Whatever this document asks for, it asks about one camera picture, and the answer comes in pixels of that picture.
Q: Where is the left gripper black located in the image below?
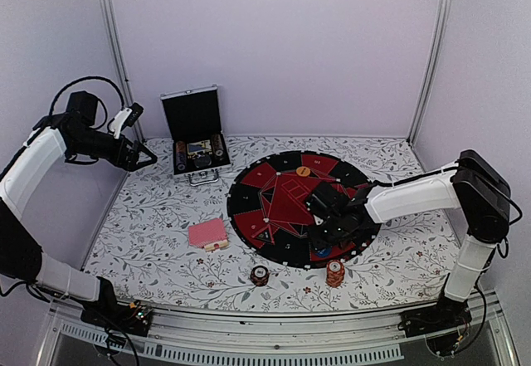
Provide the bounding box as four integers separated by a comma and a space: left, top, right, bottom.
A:
70, 127, 158, 170

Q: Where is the blue small blind button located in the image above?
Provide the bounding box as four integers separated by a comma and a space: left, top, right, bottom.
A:
314, 248, 331, 258

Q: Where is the orange red chip stack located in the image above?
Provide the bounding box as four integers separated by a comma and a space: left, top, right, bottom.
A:
326, 260, 345, 288

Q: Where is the orange big blind button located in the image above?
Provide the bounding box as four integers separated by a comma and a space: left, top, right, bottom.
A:
295, 166, 311, 177

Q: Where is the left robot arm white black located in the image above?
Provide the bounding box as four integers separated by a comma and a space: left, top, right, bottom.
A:
1, 91, 158, 328

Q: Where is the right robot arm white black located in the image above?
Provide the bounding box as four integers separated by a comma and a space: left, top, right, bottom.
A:
304, 149, 515, 329

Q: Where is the blue card deck in case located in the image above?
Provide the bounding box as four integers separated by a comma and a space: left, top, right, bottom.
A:
187, 140, 211, 156

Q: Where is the aluminium poker case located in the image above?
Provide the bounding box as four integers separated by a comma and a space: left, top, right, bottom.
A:
160, 85, 231, 187

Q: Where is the black dealer button in case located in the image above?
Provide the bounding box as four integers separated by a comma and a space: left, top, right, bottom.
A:
193, 154, 212, 169

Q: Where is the triangular all in marker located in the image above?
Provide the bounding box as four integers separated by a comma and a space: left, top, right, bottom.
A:
253, 228, 275, 244

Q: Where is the round red black poker mat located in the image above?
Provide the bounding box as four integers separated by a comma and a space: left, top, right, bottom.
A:
227, 151, 381, 269

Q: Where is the right chip roll in case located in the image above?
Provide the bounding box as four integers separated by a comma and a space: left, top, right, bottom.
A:
211, 134, 227, 162

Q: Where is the floral table cloth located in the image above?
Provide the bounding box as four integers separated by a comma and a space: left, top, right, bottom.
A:
85, 136, 459, 313

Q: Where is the black brown chip stack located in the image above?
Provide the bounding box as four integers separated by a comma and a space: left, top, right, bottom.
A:
250, 266, 270, 286

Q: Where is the red backed card deck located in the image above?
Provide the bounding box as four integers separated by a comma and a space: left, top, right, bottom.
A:
188, 218, 228, 252

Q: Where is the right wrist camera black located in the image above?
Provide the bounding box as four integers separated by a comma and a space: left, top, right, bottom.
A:
304, 182, 349, 220

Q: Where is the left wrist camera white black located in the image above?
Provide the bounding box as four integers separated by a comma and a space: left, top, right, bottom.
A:
107, 103, 144, 139

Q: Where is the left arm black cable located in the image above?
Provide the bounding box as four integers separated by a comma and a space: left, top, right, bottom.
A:
48, 76, 128, 126

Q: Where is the front aluminium rail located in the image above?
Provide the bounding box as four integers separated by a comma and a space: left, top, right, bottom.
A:
37, 291, 522, 365

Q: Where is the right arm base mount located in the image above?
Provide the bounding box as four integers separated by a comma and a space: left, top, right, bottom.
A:
397, 305, 472, 357

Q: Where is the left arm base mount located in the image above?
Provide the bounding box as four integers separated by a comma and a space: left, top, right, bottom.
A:
80, 301, 153, 337

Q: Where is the left aluminium frame post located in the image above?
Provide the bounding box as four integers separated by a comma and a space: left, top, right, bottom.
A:
94, 0, 144, 143

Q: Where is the aluminium frame post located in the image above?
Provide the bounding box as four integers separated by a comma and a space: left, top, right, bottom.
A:
94, 0, 144, 143
407, 0, 452, 147

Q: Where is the right aluminium frame post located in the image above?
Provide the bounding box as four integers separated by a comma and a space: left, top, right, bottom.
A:
407, 0, 452, 147

